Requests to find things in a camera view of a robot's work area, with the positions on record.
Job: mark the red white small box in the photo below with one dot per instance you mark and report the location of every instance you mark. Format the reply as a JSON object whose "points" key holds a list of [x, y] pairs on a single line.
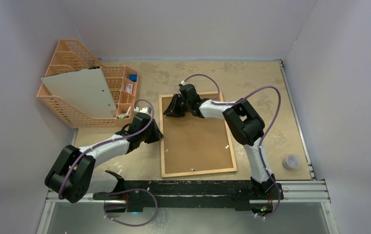
{"points": [[129, 88]]}

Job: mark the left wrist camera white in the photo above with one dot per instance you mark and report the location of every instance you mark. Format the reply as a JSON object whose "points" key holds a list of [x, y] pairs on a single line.
{"points": [[145, 110]]}

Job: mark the white board in organizer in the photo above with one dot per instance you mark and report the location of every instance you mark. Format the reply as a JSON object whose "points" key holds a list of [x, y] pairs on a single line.
{"points": [[86, 90]]}

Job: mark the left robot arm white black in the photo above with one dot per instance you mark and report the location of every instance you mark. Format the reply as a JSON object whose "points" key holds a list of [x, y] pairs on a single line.
{"points": [[71, 175]]}

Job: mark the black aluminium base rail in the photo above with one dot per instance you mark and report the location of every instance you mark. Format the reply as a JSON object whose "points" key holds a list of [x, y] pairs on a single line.
{"points": [[239, 195]]}

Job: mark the small clear plastic cup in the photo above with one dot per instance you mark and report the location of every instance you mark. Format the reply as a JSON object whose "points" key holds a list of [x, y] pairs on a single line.
{"points": [[291, 162]]}

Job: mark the blue small item in organizer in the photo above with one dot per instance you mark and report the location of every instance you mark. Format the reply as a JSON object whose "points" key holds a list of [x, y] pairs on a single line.
{"points": [[133, 77]]}

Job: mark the orange plastic file organizer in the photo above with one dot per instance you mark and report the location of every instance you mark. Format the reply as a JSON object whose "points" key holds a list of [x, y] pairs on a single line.
{"points": [[73, 55]]}

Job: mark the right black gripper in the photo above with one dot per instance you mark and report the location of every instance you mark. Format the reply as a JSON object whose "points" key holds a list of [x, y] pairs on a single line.
{"points": [[179, 105]]}

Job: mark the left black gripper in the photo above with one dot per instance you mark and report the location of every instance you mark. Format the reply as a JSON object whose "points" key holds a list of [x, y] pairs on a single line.
{"points": [[157, 135]]}

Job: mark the wooden picture frame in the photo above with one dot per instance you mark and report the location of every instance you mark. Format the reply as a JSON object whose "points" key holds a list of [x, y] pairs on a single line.
{"points": [[198, 172]]}

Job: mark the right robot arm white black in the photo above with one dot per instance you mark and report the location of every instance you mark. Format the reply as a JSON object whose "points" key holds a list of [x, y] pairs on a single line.
{"points": [[245, 124]]}

